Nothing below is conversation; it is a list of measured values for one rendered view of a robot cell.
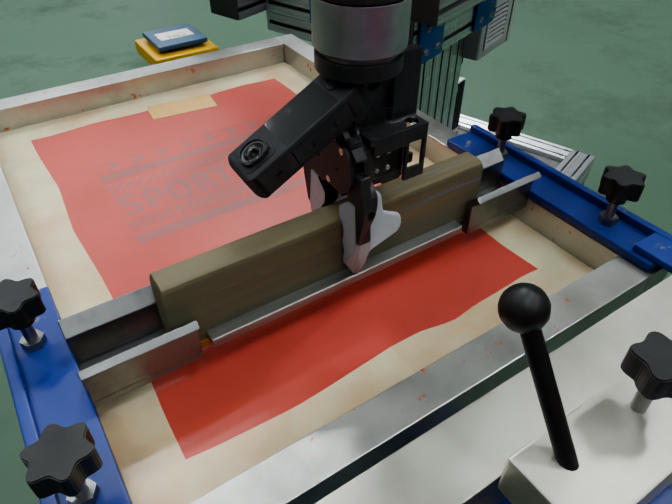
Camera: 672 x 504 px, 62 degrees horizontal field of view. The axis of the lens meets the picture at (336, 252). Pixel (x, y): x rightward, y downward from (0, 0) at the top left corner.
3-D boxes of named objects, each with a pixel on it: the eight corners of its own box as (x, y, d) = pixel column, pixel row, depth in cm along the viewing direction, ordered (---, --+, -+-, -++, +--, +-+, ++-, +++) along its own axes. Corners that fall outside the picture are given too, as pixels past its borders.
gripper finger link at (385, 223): (410, 266, 56) (408, 182, 51) (361, 289, 53) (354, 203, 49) (390, 253, 58) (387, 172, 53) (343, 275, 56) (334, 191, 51)
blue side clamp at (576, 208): (441, 177, 79) (447, 133, 74) (467, 167, 81) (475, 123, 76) (630, 308, 60) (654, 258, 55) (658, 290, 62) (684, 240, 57)
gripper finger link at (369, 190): (380, 247, 50) (375, 155, 46) (367, 253, 50) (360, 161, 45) (351, 227, 54) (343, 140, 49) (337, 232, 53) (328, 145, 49)
